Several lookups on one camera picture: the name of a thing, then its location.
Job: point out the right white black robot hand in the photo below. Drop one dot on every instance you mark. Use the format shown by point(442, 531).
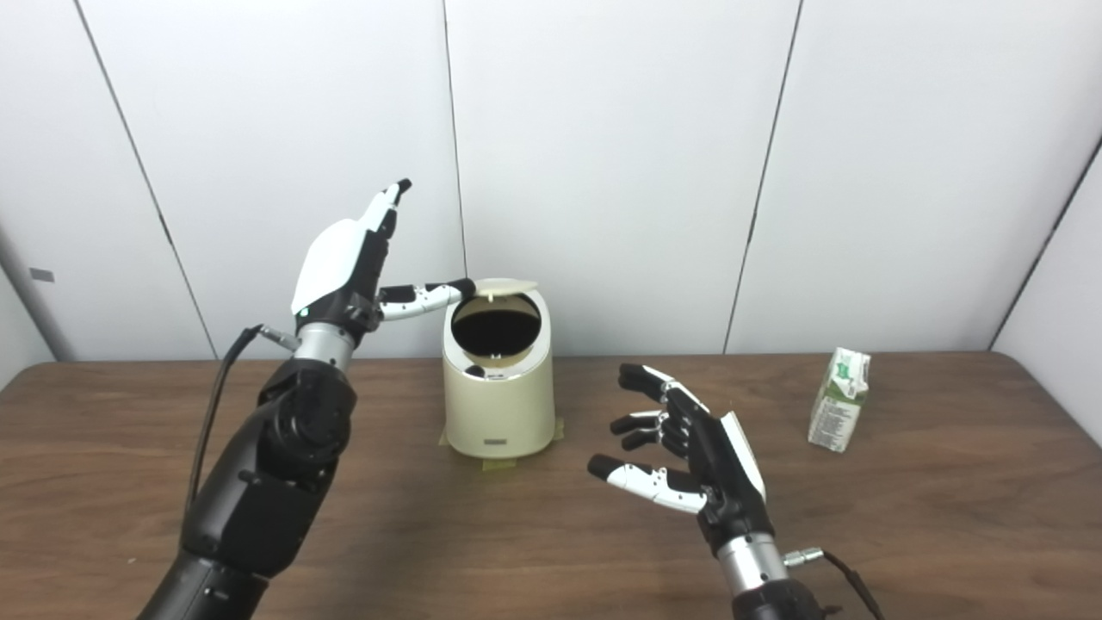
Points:
point(719, 474)

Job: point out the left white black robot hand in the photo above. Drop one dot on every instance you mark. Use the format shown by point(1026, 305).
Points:
point(336, 258)

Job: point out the green white milk carton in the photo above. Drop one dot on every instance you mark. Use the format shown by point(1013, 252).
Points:
point(837, 413)

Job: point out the cream round bin lid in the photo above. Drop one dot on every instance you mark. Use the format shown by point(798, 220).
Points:
point(504, 287)

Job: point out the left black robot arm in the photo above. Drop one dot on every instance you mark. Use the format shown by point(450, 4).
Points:
point(275, 465)

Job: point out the cream-colored round bin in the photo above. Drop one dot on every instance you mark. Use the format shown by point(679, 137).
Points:
point(499, 413)

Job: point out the small grey wall tag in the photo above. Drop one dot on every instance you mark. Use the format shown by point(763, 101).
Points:
point(41, 275)

